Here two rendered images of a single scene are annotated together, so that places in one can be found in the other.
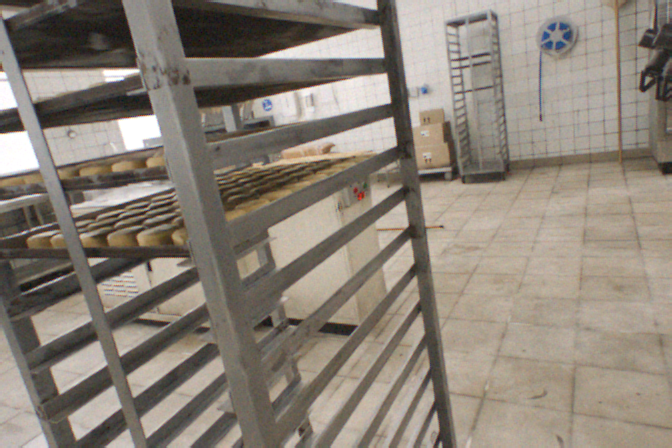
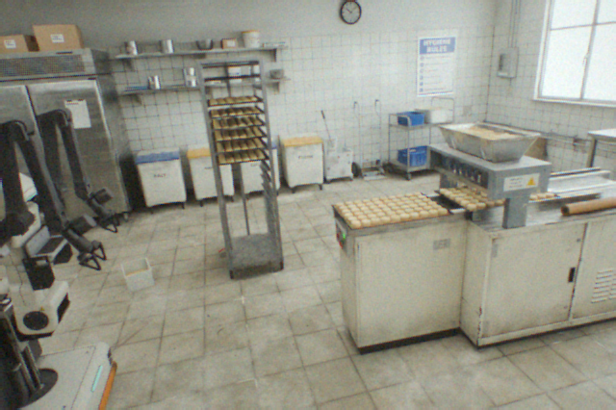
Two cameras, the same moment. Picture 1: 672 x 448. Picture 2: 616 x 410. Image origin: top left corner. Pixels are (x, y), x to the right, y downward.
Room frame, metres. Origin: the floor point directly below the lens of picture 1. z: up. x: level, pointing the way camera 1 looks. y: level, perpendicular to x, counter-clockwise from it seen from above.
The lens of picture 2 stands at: (3.67, -1.71, 1.75)
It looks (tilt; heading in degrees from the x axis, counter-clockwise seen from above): 21 degrees down; 136
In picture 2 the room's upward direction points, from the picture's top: 4 degrees counter-clockwise
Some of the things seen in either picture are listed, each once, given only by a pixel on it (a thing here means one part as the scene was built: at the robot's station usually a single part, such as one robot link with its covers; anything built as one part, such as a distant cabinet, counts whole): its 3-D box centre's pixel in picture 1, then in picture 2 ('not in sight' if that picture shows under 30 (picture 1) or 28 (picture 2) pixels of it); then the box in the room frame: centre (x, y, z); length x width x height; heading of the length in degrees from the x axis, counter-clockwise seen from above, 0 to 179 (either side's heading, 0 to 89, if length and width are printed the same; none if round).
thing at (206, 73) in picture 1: (305, 70); not in sight; (0.75, 0.00, 1.23); 0.64 x 0.03 x 0.03; 150
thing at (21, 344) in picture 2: not in sight; (42, 310); (1.50, -1.55, 0.68); 0.28 x 0.27 x 0.25; 149
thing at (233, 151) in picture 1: (317, 129); not in sight; (0.75, 0.00, 1.14); 0.64 x 0.03 x 0.03; 150
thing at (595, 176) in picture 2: not in sight; (479, 192); (2.68, 0.78, 0.87); 2.01 x 0.03 x 0.07; 57
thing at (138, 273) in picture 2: not in sight; (138, 274); (0.33, -0.72, 0.08); 0.30 x 0.22 x 0.16; 166
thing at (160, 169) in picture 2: not in sight; (164, 179); (-1.47, 0.44, 0.38); 0.64 x 0.54 x 0.77; 152
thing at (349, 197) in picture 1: (356, 186); (343, 237); (2.27, -0.13, 0.77); 0.24 x 0.04 x 0.14; 147
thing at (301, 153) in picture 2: not in sight; (301, 162); (-0.48, 2.12, 0.38); 0.64 x 0.54 x 0.77; 147
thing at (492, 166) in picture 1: (479, 99); not in sight; (5.51, -1.88, 0.93); 0.64 x 0.51 x 1.78; 152
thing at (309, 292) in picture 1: (309, 246); (399, 274); (2.47, 0.18, 0.45); 0.70 x 0.34 x 0.90; 57
